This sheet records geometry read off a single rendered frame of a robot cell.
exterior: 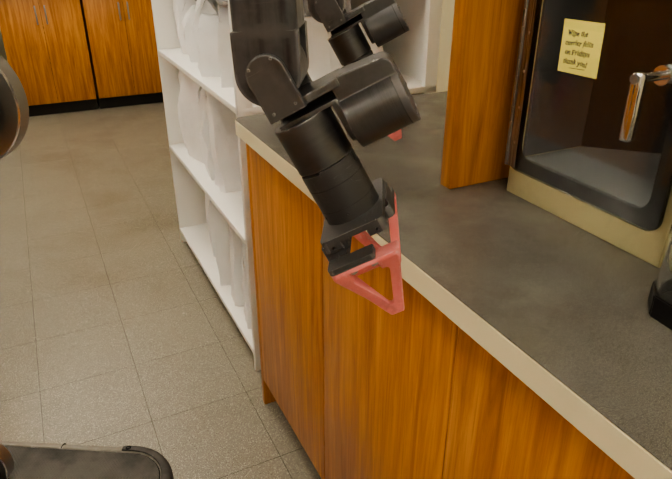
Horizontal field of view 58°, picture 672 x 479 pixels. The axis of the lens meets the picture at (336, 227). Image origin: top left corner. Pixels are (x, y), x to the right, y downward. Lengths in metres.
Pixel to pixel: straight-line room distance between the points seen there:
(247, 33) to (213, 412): 1.63
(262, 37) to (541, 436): 0.56
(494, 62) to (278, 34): 0.65
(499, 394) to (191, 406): 1.38
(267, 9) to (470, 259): 0.51
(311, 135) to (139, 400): 1.68
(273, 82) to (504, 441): 0.57
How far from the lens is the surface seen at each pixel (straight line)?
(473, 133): 1.13
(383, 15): 1.03
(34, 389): 2.32
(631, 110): 0.87
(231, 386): 2.13
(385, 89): 0.54
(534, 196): 1.11
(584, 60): 0.99
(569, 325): 0.79
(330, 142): 0.56
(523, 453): 0.86
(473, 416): 0.92
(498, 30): 1.11
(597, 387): 0.71
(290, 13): 0.53
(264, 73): 0.53
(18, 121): 1.05
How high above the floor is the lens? 1.36
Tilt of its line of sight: 26 degrees down
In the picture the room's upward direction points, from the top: straight up
